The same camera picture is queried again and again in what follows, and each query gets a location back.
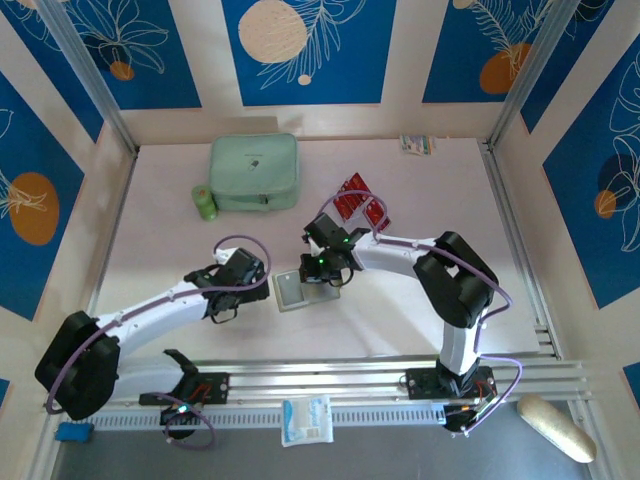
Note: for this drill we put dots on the beige textured roll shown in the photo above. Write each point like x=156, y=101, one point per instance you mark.
x=555, y=427

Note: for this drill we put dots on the mint green zip pouch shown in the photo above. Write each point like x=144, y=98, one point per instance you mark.
x=252, y=170

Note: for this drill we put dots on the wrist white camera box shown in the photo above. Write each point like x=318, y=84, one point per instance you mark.
x=221, y=256
x=312, y=246

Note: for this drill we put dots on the black controller box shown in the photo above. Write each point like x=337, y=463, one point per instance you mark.
x=465, y=417
x=180, y=411

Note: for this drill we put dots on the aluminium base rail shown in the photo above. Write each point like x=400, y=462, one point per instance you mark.
x=320, y=382

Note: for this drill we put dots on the blue sponge block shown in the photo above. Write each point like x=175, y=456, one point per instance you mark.
x=74, y=432

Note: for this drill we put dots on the white blue wipes packet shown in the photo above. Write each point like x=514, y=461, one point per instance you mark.
x=306, y=421

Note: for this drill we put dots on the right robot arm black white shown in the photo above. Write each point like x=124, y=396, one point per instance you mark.
x=455, y=285

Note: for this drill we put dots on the red credit card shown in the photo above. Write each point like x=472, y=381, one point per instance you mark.
x=356, y=183
x=356, y=205
x=341, y=202
x=378, y=215

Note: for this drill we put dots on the black mounting plate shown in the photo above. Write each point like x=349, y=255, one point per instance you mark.
x=422, y=382
x=217, y=387

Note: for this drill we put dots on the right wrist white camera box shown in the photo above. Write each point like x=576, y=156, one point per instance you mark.
x=312, y=246

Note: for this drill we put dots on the aluminium frame post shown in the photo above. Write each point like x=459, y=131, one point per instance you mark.
x=535, y=70
x=85, y=70

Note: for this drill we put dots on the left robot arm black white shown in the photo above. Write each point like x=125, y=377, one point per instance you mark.
x=75, y=370

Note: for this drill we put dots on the aluminium side rail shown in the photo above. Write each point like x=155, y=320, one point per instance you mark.
x=499, y=185

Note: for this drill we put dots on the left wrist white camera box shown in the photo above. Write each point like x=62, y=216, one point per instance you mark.
x=221, y=256

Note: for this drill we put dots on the small printed paper packet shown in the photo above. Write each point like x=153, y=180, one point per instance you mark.
x=416, y=144

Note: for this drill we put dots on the green card holder wallet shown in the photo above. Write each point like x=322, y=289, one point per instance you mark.
x=290, y=292

